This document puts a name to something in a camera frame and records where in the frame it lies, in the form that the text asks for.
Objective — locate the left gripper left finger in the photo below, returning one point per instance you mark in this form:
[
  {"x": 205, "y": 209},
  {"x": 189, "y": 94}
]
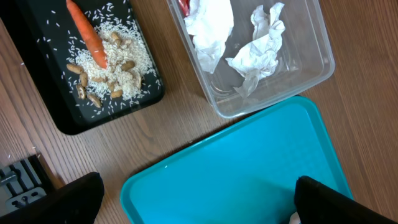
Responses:
[{"x": 77, "y": 202}]

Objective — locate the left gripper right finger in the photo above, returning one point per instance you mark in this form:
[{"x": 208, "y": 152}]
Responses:
[{"x": 317, "y": 203}]

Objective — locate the white plastic fork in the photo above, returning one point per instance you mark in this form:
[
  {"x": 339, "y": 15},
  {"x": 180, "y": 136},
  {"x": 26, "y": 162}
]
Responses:
[{"x": 294, "y": 219}]

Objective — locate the rice and peanut scraps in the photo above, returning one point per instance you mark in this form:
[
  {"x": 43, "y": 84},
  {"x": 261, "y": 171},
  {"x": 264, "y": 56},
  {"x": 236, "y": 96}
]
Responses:
[{"x": 97, "y": 85}]

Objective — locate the white napkin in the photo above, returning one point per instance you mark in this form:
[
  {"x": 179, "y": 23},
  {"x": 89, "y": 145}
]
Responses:
[
  {"x": 210, "y": 23},
  {"x": 258, "y": 59}
]

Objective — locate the orange carrot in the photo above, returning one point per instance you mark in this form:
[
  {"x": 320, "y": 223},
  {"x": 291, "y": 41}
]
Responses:
[{"x": 92, "y": 40}]

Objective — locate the red foil snack wrapper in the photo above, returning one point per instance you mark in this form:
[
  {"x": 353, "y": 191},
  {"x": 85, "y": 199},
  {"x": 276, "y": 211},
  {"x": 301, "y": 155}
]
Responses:
[{"x": 185, "y": 6}]

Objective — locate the black waste tray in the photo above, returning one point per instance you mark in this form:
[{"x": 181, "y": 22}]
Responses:
[{"x": 56, "y": 93}]

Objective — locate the teal plastic tray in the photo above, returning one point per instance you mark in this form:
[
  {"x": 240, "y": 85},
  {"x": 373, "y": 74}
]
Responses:
[{"x": 245, "y": 173}]

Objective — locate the clear plastic bin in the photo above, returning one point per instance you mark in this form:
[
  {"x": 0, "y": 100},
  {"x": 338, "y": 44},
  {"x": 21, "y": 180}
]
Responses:
[{"x": 305, "y": 58}]

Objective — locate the grey arm base mount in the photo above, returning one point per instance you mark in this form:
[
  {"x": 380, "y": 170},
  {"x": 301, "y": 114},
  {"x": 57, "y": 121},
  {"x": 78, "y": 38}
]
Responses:
[{"x": 23, "y": 183}]

